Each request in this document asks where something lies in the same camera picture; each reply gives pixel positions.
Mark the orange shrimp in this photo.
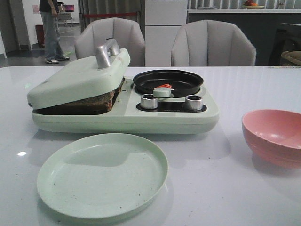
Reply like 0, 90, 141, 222
155, 83, 174, 90

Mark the bread slice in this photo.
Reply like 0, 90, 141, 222
40, 78, 125, 115

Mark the green breakfast maker lid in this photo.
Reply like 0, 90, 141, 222
27, 48, 130, 110

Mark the pink bowl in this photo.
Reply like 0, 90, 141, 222
242, 109, 301, 169

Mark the green breakfast maker base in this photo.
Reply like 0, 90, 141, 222
32, 78, 219, 134

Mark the left silver control knob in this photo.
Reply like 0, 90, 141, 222
140, 94, 158, 110

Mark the silver control knob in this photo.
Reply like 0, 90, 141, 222
184, 95, 203, 111
140, 94, 158, 110

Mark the right silver control knob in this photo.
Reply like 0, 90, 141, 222
184, 95, 203, 111

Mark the black round frying pan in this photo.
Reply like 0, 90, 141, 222
133, 69, 204, 98

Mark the light green plate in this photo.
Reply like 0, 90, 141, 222
37, 133, 168, 220

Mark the left grey upholstered chair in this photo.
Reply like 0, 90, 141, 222
75, 17, 145, 67

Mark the grey upholstered chair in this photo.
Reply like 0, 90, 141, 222
75, 17, 145, 67
171, 20, 256, 66

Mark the right grey upholstered chair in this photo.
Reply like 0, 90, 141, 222
171, 20, 256, 66

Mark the white cabinet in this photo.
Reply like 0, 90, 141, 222
145, 0, 188, 67

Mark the red barrier tape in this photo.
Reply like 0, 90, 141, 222
82, 12, 138, 18

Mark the red trash bin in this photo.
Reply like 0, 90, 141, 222
35, 24, 45, 48

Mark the person in jeans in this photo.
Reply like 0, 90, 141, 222
39, 0, 70, 64

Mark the grey counter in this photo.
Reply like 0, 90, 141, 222
188, 9, 301, 66

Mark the fruit plate on counter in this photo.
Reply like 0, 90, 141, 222
242, 0, 265, 9

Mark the beige cushion at right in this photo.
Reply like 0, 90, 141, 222
281, 50, 301, 66

